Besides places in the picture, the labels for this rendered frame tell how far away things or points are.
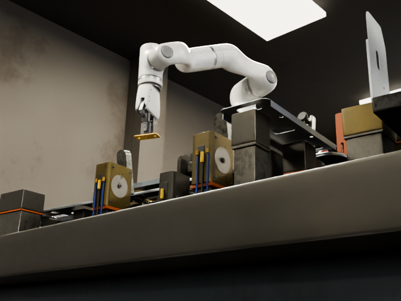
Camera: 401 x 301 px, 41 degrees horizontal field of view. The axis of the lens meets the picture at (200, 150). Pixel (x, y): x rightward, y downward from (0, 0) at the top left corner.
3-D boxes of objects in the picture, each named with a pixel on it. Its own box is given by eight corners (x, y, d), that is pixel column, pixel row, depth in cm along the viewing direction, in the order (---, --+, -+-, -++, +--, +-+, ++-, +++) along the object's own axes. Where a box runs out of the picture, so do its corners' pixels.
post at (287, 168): (285, 292, 98) (281, 144, 108) (298, 295, 102) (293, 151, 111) (310, 292, 95) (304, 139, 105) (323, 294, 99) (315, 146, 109)
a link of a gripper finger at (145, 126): (142, 116, 182) (141, 135, 179) (138, 113, 179) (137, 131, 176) (151, 115, 181) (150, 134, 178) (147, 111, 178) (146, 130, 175)
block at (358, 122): (352, 294, 96) (341, 108, 108) (369, 297, 102) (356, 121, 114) (397, 292, 91) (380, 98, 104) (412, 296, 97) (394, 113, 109)
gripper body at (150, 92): (146, 94, 192) (144, 123, 188) (133, 81, 183) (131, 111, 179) (166, 91, 189) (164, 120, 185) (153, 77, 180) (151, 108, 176)
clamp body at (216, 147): (174, 295, 107) (181, 131, 118) (210, 300, 115) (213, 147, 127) (200, 294, 103) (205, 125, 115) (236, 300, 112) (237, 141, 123)
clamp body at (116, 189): (70, 300, 129) (85, 162, 141) (107, 304, 138) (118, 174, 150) (89, 300, 125) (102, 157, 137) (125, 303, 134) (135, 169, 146)
